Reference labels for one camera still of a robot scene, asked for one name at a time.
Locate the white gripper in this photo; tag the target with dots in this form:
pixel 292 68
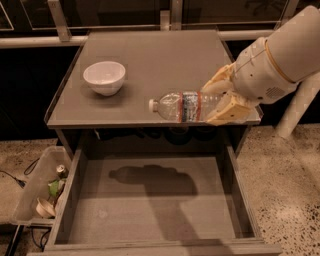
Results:
pixel 259 74

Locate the clear plastic water bottle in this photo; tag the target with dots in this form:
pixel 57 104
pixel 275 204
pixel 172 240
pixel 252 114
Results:
pixel 186 106

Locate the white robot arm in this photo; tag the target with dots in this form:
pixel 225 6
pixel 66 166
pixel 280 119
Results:
pixel 295 46

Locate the grey cabinet with top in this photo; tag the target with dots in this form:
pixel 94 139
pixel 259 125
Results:
pixel 156 62

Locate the open grey top drawer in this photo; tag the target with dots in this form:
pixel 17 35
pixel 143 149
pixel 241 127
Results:
pixel 122 203

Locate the metal railing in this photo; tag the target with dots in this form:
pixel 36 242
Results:
pixel 49 23

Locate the white ceramic bowl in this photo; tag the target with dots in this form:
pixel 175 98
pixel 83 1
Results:
pixel 105 78

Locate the metal can in bin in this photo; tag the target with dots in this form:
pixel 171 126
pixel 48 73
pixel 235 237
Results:
pixel 62 171

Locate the green item in bin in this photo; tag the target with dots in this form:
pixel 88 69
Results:
pixel 55 187

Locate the clear plastic bin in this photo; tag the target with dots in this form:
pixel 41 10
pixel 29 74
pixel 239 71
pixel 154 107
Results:
pixel 37 187

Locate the white cup in bin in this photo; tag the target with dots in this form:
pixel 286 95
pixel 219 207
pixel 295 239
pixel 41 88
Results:
pixel 45 209

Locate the white diagonal post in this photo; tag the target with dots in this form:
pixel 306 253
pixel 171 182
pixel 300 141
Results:
pixel 302 99

